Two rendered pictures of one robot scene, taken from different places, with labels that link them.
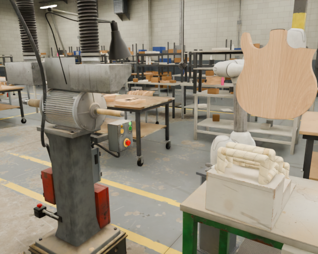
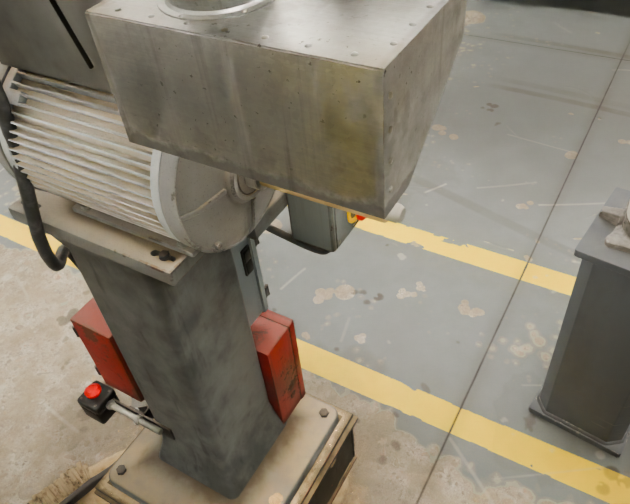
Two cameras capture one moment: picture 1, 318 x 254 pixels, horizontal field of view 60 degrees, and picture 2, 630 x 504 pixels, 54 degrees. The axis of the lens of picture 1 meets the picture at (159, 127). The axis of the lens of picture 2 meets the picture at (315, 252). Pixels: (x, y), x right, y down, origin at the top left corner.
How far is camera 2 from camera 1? 102 cm
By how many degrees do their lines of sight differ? 30
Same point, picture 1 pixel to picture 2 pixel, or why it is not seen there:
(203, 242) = (561, 402)
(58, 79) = (44, 37)
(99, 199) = (273, 368)
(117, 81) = (412, 130)
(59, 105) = (81, 156)
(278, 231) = not seen: outside the picture
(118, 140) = (330, 218)
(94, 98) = not seen: hidden behind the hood
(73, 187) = (197, 385)
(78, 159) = (197, 305)
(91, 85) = (251, 148)
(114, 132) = not seen: hidden behind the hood
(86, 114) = (217, 203)
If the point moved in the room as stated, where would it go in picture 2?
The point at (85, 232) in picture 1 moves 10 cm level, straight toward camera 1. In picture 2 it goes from (247, 455) to (258, 492)
